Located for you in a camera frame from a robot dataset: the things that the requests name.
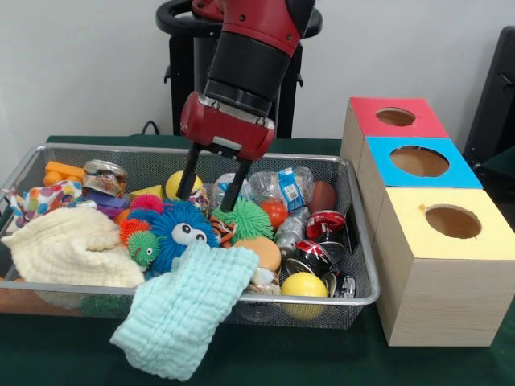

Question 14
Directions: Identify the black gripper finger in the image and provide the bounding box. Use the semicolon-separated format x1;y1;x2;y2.
220;156;252;213
178;143;204;203

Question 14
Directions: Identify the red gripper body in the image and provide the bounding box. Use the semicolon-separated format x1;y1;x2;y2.
179;91;277;162

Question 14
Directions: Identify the blue spiky ball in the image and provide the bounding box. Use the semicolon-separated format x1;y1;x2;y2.
148;201;220;274

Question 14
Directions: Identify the mint green cloth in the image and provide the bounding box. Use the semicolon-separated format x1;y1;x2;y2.
110;241;260;382

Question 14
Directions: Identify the cream knitted cloth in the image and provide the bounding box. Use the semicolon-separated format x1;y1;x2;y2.
0;207;146;288

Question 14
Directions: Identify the clear mesh bin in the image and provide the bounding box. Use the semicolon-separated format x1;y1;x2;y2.
0;145;380;327

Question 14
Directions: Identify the wooden box with three holes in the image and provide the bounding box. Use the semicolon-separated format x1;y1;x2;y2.
340;97;515;348

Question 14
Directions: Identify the yellow ball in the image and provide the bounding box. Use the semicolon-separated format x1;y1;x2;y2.
166;170;204;201
280;272;329;319

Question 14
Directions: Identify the green spiky ball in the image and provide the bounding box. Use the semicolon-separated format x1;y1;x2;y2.
212;198;274;240

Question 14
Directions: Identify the orange foam disc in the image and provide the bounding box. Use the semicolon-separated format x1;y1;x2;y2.
233;236;282;273

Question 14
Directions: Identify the brown toy football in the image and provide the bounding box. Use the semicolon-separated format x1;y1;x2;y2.
312;181;337;215

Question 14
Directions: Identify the red soda can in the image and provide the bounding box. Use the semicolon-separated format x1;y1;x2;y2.
306;211;348;242

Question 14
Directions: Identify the colourful patterned cloth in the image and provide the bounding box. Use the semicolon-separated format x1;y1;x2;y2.
2;180;84;228

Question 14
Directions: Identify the dark green table cloth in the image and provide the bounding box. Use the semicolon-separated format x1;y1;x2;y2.
0;135;515;386

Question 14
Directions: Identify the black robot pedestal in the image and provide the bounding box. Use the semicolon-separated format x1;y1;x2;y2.
157;0;323;138

